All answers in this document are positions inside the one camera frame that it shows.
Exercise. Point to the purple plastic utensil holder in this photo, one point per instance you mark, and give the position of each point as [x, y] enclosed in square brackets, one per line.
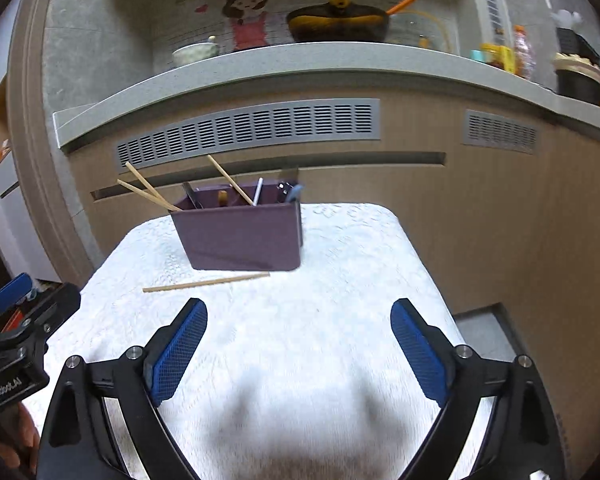
[240, 240]

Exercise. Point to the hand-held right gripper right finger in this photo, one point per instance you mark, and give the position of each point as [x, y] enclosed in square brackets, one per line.
[420, 355]

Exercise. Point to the orange label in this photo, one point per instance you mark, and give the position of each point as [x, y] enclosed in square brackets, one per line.
[1, 155]

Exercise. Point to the short grey vent grille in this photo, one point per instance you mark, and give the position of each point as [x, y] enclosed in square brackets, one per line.
[500, 132]

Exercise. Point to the pale ceramic bowl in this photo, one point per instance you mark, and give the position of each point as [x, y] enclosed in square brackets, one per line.
[195, 52]

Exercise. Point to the clear bottle orange cap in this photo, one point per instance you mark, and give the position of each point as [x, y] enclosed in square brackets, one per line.
[524, 55]

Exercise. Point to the cartoon girl wall sticker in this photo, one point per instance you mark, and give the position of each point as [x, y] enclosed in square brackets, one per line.
[247, 20]

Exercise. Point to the translucent grey plastic spoon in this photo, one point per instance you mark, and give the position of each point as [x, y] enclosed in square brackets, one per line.
[192, 196]

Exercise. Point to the large white plastic spoon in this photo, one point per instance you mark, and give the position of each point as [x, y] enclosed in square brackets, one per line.
[258, 191]

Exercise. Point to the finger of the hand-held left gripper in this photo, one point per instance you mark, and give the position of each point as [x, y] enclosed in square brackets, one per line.
[10, 287]
[57, 302]

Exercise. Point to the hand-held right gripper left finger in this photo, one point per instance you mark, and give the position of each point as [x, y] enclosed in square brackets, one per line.
[177, 355]

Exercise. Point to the wooden chopstick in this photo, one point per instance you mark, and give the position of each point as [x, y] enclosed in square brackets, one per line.
[205, 282]
[142, 193]
[230, 180]
[150, 185]

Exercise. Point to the wooden spoon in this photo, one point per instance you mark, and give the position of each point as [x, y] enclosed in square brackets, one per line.
[223, 199]

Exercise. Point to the black box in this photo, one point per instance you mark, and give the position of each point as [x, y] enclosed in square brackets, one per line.
[577, 40]

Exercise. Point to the yellow toy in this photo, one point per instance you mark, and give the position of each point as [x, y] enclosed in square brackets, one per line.
[497, 57]

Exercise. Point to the black tub beige lid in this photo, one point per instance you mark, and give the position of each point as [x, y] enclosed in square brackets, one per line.
[580, 82]

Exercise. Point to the white lace tablecloth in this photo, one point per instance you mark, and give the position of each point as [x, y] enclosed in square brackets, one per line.
[305, 310]

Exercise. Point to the wood panel counter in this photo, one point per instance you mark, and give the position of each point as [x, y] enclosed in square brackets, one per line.
[430, 210]

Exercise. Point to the person's left hand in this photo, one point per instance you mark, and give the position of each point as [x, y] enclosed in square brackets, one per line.
[15, 430]

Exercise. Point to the white flower ornament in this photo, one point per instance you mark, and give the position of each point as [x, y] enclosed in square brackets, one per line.
[565, 15]

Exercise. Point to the long grey vent grille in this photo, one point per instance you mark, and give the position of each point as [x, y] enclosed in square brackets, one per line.
[250, 132]

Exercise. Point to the glass pot lid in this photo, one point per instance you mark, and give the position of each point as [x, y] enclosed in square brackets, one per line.
[420, 30]

